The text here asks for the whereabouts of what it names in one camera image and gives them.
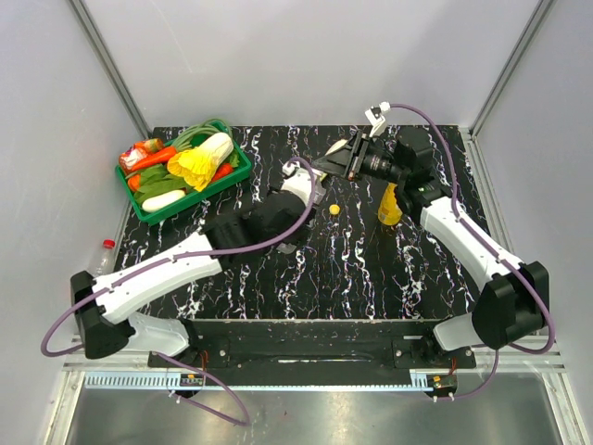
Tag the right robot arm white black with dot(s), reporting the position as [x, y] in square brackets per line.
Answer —
[514, 300]

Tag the orange tomato piece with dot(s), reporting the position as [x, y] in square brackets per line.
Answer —
[134, 182]

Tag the toy napa cabbage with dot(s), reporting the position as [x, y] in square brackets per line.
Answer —
[198, 165]

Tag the black marble mat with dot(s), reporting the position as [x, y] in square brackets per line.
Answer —
[352, 266]

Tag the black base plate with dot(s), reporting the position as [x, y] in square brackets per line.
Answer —
[400, 344]

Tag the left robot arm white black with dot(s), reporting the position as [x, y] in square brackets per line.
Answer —
[107, 308]

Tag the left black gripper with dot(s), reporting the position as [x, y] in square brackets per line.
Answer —
[299, 237]

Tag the green beans bundle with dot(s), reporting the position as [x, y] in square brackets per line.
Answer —
[195, 135]

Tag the small orange carrot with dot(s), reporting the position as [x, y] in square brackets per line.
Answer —
[224, 170]

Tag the water bottle red cap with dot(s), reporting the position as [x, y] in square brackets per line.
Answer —
[105, 258]

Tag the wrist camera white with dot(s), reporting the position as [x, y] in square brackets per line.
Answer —
[297, 181]
[376, 118]

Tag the orange juice bottle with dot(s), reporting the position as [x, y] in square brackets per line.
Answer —
[389, 213]

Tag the clear bottle blue cap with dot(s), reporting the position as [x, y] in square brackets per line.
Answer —
[319, 193]

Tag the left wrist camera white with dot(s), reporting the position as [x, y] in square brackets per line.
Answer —
[297, 181]

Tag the green leafy vegetable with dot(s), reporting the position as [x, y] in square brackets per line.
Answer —
[156, 181]

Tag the white toy radish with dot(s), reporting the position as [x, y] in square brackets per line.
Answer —
[160, 202]

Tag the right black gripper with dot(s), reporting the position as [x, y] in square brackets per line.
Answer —
[346, 163]

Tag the red snack packet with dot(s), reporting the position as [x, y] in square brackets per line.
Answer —
[139, 151]

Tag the green plastic basket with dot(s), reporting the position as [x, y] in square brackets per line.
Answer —
[240, 173]

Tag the long orange carrot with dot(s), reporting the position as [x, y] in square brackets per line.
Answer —
[162, 156]

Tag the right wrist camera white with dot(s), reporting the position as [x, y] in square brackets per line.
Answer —
[376, 118]

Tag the toy green onion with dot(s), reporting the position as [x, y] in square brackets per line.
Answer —
[338, 145]

